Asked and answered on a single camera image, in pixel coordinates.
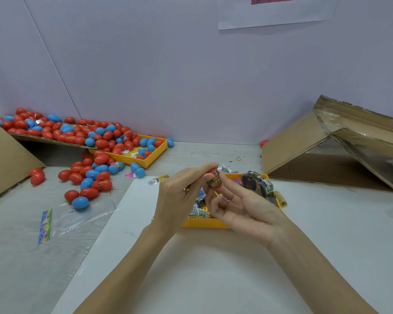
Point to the person's left hand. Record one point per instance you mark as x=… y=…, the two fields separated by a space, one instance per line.
x=173 y=206

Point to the person's right hand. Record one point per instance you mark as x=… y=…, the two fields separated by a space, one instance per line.
x=252 y=209

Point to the yellow label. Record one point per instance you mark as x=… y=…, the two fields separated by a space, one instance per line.
x=280 y=198

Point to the single red plastic egg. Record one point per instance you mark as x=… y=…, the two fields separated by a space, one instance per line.
x=214 y=179

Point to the pile of plastic eggs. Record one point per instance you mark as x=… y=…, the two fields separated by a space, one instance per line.
x=85 y=135

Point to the person's left forearm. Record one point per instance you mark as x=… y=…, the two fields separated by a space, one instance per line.
x=121 y=274

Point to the yellow plastic tray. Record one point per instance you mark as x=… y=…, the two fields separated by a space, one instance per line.
x=200 y=223

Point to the yellow tray under eggs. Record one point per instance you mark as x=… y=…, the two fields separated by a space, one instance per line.
x=156 y=153

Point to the torn flattened cardboard box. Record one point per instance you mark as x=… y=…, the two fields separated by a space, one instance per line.
x=291 y=140

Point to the clear bag with coloured label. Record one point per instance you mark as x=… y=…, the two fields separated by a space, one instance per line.
x=78 y=222

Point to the brown cardboard sheet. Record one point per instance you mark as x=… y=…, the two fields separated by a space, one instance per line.
x=46 y=139

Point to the tall brown cardboard box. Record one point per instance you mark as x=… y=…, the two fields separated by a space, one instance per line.
x=3 y=163

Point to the white paper sign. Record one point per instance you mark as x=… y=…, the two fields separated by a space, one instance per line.
x=278 y=13

